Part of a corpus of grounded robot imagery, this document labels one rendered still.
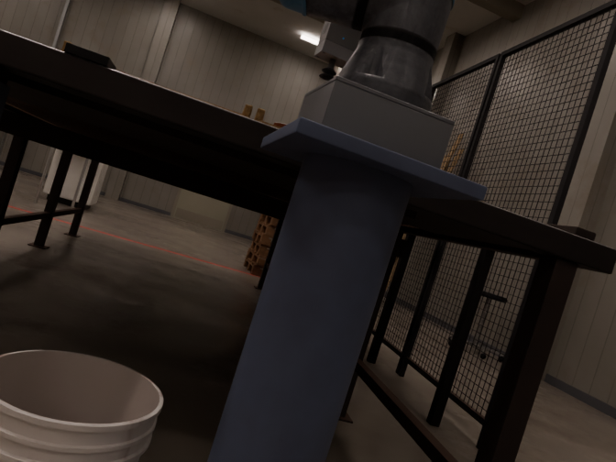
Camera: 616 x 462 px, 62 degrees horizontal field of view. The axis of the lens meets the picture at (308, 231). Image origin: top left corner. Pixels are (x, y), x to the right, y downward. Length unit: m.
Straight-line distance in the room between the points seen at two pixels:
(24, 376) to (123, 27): 12.19
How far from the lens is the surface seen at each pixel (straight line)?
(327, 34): 1.31
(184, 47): 12.94
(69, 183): 7.92
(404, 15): 0.78
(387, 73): 0.73
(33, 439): 0.88
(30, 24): 13.35
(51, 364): 1.13
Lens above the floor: 0.75
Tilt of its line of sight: level
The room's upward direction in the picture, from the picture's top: 18 degrees clockwise
